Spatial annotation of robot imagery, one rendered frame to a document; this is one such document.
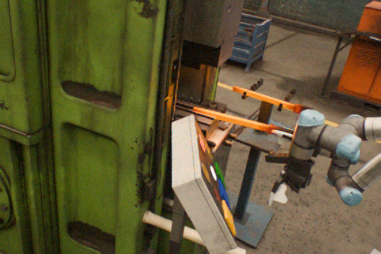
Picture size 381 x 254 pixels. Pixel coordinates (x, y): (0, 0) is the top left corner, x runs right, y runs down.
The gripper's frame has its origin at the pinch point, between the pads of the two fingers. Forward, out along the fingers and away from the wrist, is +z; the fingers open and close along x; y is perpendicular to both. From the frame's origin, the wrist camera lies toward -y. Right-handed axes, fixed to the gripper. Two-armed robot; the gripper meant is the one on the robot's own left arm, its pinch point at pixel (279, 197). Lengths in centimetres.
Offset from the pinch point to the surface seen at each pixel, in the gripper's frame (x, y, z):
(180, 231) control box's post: -34.0, -14.0, 8.2
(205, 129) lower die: 5.2, -44.4, -4.4
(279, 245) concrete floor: 74, -23, 94
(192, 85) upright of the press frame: 27, -78, -8
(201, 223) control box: -41.5, -0.3, -11.1
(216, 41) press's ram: 0, -42, -45
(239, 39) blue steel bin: 317, -277, 49
